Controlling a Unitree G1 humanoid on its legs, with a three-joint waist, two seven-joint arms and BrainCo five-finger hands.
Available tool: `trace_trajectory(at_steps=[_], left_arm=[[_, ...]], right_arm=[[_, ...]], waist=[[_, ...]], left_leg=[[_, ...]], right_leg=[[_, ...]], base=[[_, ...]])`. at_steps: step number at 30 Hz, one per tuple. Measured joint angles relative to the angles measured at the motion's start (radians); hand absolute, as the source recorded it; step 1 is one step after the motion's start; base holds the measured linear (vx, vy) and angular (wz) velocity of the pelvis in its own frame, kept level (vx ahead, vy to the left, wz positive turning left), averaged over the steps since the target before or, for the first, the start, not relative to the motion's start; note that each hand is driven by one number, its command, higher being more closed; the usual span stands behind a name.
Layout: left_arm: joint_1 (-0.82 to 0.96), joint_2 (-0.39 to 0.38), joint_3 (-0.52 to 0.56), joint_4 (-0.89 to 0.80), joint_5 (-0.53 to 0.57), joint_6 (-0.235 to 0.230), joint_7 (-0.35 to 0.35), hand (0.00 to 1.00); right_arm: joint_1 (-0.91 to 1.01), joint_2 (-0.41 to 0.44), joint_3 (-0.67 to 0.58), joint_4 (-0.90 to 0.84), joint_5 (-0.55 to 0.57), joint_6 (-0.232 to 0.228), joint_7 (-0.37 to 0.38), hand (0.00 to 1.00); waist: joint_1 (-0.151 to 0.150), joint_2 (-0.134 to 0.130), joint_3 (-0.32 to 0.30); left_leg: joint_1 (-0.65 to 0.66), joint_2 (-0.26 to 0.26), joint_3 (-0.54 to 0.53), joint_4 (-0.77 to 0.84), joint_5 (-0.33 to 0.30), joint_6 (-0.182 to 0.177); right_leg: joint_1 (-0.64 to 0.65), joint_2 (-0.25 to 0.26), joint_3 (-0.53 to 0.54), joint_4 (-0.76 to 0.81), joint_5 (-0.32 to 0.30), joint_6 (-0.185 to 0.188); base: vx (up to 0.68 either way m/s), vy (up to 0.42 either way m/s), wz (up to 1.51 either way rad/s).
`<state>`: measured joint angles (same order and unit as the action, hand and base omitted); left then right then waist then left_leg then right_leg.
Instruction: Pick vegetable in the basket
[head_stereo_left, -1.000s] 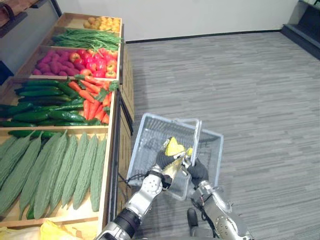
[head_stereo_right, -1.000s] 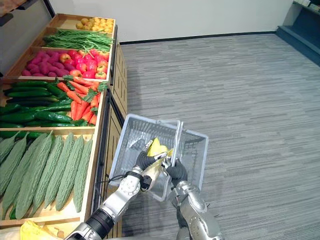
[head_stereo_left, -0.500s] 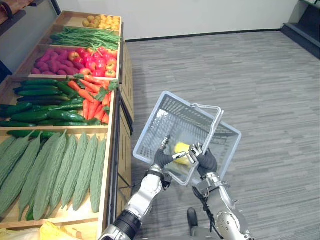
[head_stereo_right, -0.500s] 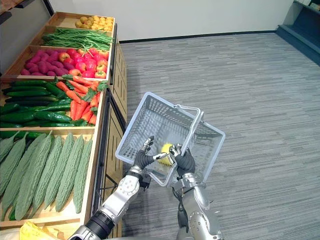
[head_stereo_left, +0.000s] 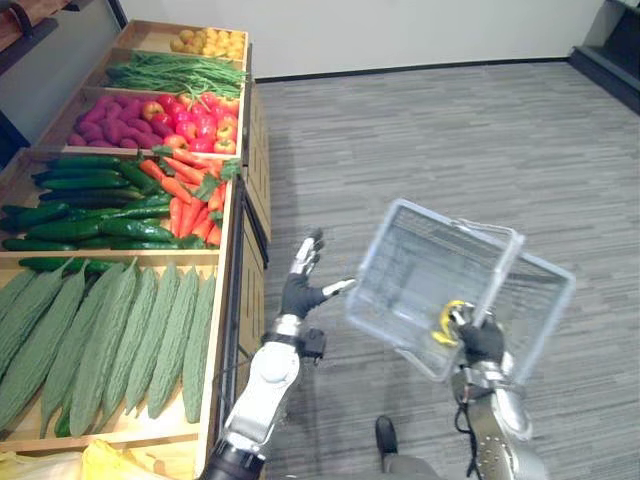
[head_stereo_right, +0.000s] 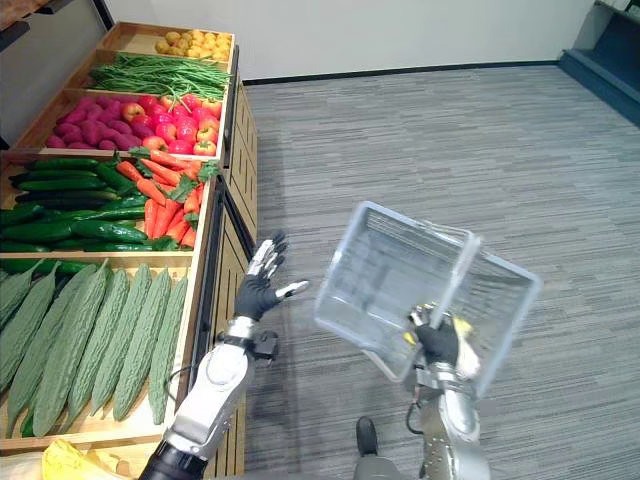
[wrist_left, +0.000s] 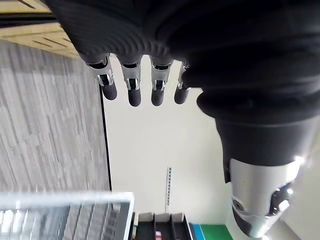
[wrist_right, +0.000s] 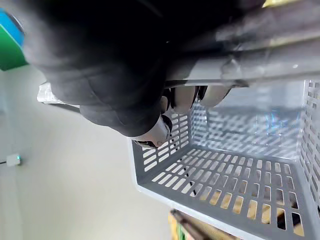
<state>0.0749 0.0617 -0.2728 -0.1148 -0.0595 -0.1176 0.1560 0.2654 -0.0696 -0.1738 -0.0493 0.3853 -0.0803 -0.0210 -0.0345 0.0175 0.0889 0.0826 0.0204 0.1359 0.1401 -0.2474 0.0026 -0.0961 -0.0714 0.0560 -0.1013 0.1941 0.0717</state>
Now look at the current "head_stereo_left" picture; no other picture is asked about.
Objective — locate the wooden stand two bins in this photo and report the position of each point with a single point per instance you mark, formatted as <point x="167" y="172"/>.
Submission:
<point x="250" y="300"/>

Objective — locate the orange carrot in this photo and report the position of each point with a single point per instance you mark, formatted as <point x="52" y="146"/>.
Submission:
<point x="191" y="217"/>
<point x="176" y="190"/>
<point x="185" y="171"/>
<point x="214" y="236"/>
<point x="176" y="215"/>
<point x="197" y="159"/>
<point x="152" y="170"/>
<point x="216" y="199"/>
<point x="201" y="226"/>

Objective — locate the brown wooden wall shelf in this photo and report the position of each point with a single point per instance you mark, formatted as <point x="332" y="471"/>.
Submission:
<point x="25" y="25"/>

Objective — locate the robot left arm silver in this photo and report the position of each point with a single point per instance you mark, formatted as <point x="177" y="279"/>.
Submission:
<point x="270" y="385"/>

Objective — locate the orange yellow bell pepper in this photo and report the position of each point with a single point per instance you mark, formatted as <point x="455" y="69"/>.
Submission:
<point x="225" y="146"/>
<point x="226" y="132"/>

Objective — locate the red yellow apple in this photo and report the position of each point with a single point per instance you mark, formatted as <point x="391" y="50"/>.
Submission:
<point x="152" y="111"/>
<point x="176" y="142"/>

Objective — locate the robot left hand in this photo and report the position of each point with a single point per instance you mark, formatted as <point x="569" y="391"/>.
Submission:
<point x="300" y="297"/>

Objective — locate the robot right arm silver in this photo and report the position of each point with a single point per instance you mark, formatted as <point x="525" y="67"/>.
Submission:
<point x="505" y="430"/>

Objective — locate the bright yellow leafy cabbage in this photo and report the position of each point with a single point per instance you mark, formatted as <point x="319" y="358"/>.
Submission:
<point x="110" y="462"/>

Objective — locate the green long beans pile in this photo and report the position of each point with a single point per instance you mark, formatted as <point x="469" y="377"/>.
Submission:
<point x="175" y="75"/>

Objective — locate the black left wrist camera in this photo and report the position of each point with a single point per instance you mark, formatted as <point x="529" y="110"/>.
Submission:
<point x="315" y="345"/>

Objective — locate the green bitter gourd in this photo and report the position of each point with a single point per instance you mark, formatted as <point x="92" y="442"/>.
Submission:
<point x="197" y="360"/>
<point x="12" y="295"/>
<point x="102" y="355"/>
<point x="160" y="325"/>
<point x="37" y="365"/>
<point x="30" y="315"/>
<point x="75" y="350"/>
<point x="137" y="340"/>
<point x="172" y="350"/>

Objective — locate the robot grey leg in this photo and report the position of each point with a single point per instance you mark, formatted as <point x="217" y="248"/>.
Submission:
<point x="415" y="470"/>

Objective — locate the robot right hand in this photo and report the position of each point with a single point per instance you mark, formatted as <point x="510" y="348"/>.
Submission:
<point x="482" y="342"/>

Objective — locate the yellow banana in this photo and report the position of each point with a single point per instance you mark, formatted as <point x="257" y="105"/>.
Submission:
<point x="442" y="336"/>

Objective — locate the purple sweet potato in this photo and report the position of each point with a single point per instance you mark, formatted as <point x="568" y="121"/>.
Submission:
<point x="147" y="140"/>
<point x="87" y="127"/>
<point x="76" y="140"/>
<point x="104" y="101"/>
<point x="140" y="126"/>
<point x="161" y="129"/>
<point x="130" y="102"/>
<point x="131" y="113"/>
<point x="113" y="132"/>
<point x="97" y="112"/>
<point x="91" y="136"/>

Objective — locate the pale yellow leafy cabbage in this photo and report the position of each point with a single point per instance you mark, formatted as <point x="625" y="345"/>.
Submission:
<point x="40" y="467"/>

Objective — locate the dark shelf unit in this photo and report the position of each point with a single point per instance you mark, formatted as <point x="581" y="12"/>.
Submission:
<point x="612" y="55"/>

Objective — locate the robot dark foot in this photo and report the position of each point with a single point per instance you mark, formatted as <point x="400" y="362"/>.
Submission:
<point x="386" y="440"/>

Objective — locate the dark green cucumber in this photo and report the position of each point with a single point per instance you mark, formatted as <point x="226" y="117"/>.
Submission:
<point x="62" y="231"/>
<point x="65" y="264"/>
<point x="90" y="195"/>
<point x="75" y="174"/>
<point x="147" y="202"/>
<point x="135" y="230"/>
<point x="40" y="245"/>
<point x="85" y="162"/>
<point x="145" y="245"/>
<point x="85" y="183"/>
<point x="137" y="176"/>
<point x="120" y="213"/>
<point x="35" y="215"/>

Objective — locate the wooden stand three bins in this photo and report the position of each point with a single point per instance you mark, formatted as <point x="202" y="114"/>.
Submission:
<point x="257" y="150"/>

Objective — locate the yellow round fruit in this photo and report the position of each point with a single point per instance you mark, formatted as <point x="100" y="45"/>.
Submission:
<point x="235" y="53"/>
<point x="210" y="50"/>
<point x="186" y="36"/>
<point x="177" y="45"/>
<point x="199" y="39"/>
<point x="223" y="40"/>
<point x="210" y="33"/>
<point x="237" y="40"/>

